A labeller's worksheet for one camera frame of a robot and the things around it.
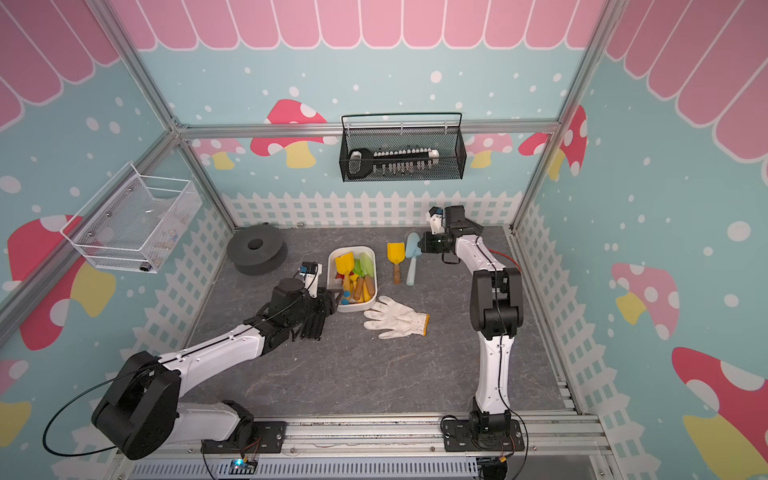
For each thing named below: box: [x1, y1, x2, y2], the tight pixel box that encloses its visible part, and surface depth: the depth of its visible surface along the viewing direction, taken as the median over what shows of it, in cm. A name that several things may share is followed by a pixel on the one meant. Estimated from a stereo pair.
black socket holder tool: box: [348, 147, 440, 179], surface depth 91 cm
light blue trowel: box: [406, 232, 422, 286], surface depth 104 cm
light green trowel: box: [360, 253, 375, 298], surface depth 104 cm
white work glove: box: [364, 295, 430, 339], surface depth 96 cm
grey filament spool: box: [227, 224, 289, 276], surface depth 109 cm
